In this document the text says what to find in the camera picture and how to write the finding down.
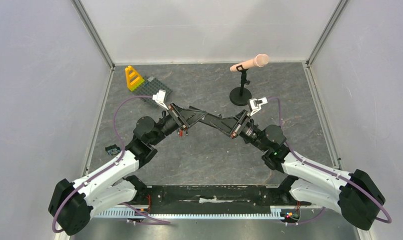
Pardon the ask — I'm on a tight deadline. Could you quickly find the grey studded baseplate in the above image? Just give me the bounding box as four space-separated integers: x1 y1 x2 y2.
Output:
132 75 173 97

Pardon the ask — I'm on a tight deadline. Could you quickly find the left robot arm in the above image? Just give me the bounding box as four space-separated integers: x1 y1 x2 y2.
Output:
48 104 208 236

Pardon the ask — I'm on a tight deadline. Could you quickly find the black remote with buttons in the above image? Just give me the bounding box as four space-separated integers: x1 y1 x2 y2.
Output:
199 112 223 128

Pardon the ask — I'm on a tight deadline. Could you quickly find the pink microphone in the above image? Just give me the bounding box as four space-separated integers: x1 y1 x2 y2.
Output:
229 54 270 72

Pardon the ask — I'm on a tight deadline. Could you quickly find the yellow toy ladder block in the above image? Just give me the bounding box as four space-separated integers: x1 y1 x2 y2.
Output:
124 65 145 92

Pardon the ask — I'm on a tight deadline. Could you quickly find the small blue black gadget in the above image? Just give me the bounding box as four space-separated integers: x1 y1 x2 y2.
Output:
104 144 121 156

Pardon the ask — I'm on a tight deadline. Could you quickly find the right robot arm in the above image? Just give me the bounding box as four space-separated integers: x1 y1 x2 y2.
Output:
203 110 386 231

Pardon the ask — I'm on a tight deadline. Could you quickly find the black microphone stand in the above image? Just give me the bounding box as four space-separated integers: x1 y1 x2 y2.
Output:
229 64 252 106

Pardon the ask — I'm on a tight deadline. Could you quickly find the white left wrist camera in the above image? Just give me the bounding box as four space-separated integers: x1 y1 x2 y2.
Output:
152 89 168 110

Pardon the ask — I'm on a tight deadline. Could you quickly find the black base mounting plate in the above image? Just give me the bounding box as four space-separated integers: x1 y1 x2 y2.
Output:
127 185 298 215

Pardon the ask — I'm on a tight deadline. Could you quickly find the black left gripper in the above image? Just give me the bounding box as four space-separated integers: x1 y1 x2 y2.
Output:
150 102 207 146

